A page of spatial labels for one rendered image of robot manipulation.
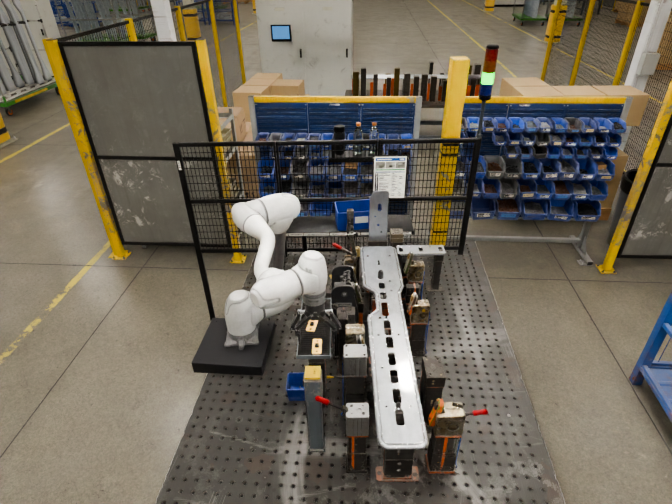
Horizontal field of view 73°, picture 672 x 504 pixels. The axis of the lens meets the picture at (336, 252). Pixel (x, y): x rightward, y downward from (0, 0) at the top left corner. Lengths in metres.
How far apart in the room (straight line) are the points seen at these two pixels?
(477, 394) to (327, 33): 7.09
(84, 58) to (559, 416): 4.31
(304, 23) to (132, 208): 5.02
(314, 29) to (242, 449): 7.34
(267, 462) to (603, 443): 2.10
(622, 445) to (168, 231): 3.97
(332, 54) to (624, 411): 6.93
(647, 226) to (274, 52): 6.38
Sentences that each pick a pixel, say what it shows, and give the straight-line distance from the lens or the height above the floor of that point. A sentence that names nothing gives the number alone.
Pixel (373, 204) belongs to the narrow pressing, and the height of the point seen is 1.25.
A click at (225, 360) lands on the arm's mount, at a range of 2.48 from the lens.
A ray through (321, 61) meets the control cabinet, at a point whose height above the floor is 0.96.
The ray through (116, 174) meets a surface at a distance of 4.61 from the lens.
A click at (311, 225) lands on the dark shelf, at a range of 2.99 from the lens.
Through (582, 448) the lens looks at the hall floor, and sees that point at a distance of 3.33.
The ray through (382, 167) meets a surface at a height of 1.37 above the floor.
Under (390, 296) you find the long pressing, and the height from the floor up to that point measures 1.00.
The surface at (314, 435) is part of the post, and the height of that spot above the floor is 0.80.
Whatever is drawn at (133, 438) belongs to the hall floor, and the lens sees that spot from 3.32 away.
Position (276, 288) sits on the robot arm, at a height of 1.56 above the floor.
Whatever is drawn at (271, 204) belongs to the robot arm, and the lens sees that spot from 2.09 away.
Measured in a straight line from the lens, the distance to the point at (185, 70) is 3.99.
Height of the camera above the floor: 2.50
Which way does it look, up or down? 33 degrees down
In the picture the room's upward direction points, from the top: 1 degrees counter-clockwise
